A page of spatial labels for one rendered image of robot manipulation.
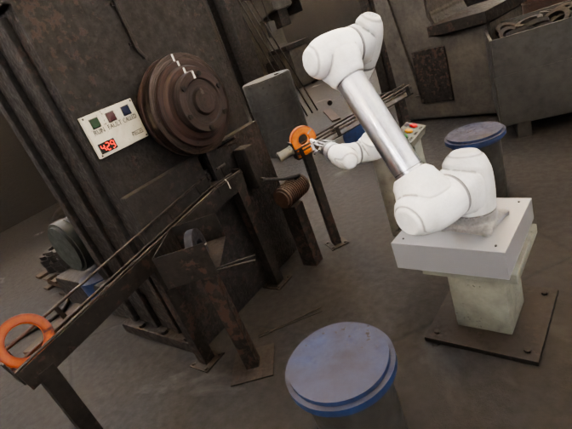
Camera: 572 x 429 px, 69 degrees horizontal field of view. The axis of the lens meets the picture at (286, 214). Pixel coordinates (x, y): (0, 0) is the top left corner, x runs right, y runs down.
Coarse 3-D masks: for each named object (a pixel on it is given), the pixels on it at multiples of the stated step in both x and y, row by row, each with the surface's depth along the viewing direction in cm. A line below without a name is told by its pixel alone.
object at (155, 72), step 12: (168, 60) 185; (156, 72) 180; (144, 84) 182; (156, 84) 180; (144, 96) 181; (144, 108) 182; (156, 108) 180; (228, 108) 213; (156, 120) 180; (228, 120) 213; (156, 132) 186; (168, 132) 184; (168, 144) 190; (180, 144) 190; (216, 144) 206
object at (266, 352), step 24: (216, 216) 170; (168, 240) 166; (216, 240) 173; (168, 264) 149; (192, 264) 149; (216, 264) 157; (168, 288) 154; (216, 288) 168; (240, 336) 179; (240, 360) 193; (264, 360) 188; (240, 384) 180
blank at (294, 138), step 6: (300, 126) 230; (306, 126) 231; (294, 132) 230; (300, 132) 231; (306, 132) 232; (312, 132) 233; (294, 138) 231; (312, 138) 234; (294, 144) 232; (306, 150) 235
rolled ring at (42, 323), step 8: (8, 320) 143; (16, 320) 144; (24, 320) 145; (32, 320) 147; (40, 320) 148; (0, 328) 141; (8, 328) 142; (40, 328) 148; (48, 328) 149; (0, 336) 140; (48, 336) 148; (0, 344) 140; (0, 352) 139; (8, 352) 140; (0, 360) 138; (8, 360) 139; (16, 360) 141; (24, 360) 142; (16, 368) 142
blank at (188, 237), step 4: (192, 228) 155; (196, 228) 157; (188, 232) 152; (192, 232) 152; (196, 232) 155; (200, 232) 160; (184, 236) 151; (188, 236) 150; (192, 236) 151; (196, 236) 154; (200, 236) 159; (184, 240) 150; (188, 240) 149; (192, 240) 150; (196, 240) 153; (200, 240) 158; (204, 240) 162; (188, 244) 149; (192, 244) 149; (196, 244) 151; (208, 248) 163
